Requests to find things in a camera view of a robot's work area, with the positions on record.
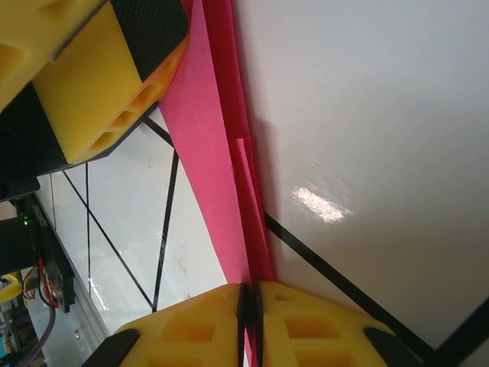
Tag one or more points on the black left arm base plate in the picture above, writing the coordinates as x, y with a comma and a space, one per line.
53, 267

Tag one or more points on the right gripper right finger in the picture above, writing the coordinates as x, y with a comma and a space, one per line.
324, 336

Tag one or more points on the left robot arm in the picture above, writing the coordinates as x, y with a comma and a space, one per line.
15, 244

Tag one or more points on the long aluminium base rail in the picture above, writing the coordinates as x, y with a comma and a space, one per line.
72, 336

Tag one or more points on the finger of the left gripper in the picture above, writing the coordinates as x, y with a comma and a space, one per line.
99, 88
34, 34

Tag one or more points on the pink square paper sheet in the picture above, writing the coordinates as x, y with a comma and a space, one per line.
206, 153

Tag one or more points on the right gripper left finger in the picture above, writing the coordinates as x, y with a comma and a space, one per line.
183, 336

